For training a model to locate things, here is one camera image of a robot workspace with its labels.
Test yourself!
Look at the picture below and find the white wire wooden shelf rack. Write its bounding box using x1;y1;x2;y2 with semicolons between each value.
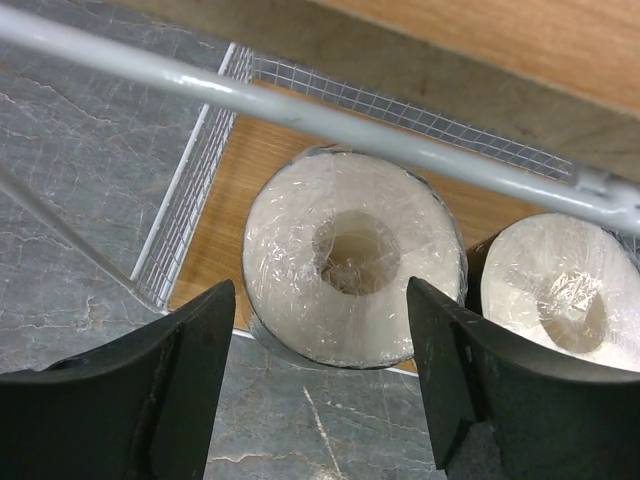
0;0;640;381

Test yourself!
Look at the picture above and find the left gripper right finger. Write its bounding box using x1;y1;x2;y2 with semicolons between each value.
406;277;639;479

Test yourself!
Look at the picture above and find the black roll front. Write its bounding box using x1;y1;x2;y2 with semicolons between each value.
241;145;468;370

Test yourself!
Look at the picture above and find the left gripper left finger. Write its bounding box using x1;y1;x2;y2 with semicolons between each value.
1;280;235;479

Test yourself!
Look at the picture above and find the black paper towel roll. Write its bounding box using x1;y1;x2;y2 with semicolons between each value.
467;213;639;371

